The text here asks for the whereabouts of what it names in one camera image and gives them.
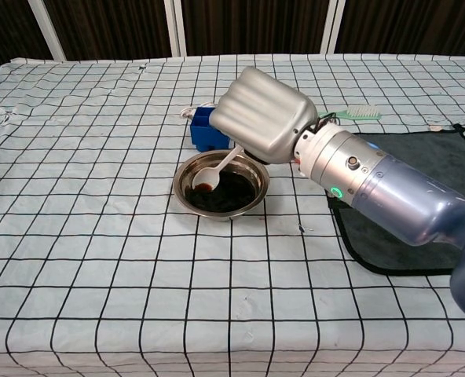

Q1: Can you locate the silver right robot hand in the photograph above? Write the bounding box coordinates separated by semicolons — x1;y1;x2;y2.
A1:
208;66;318;165

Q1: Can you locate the white plastic spoon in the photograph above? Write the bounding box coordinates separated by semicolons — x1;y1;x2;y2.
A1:
192;148;243;193

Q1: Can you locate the round metal cup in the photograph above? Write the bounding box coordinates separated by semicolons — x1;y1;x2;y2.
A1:
173;148;270;221

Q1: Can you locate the black cloth mat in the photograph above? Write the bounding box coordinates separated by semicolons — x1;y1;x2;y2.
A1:
326;123;465;276

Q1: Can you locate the blue four-cell block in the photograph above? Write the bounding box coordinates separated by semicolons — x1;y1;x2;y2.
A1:
189;106;236;153

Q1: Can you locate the green plastic brush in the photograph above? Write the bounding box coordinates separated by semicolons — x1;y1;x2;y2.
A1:
317;105;383;123

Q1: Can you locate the white checked tablecloth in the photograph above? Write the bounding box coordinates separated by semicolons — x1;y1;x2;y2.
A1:
0;53;465;377

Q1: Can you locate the white partition post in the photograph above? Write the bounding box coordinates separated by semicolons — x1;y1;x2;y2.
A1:
163;0;187;57
27;0;67;62
319;0;346;55

